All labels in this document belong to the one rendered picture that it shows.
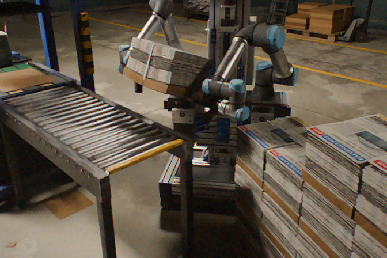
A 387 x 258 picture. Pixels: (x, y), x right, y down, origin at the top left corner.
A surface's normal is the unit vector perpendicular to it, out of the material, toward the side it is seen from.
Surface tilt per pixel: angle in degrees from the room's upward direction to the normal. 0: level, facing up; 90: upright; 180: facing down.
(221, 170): 0
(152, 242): 0
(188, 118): 90
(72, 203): 0
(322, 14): 90
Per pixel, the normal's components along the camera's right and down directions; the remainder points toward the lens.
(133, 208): -0.01, -0.92
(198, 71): 0.69, 0.25
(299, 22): -0.70, 0.27
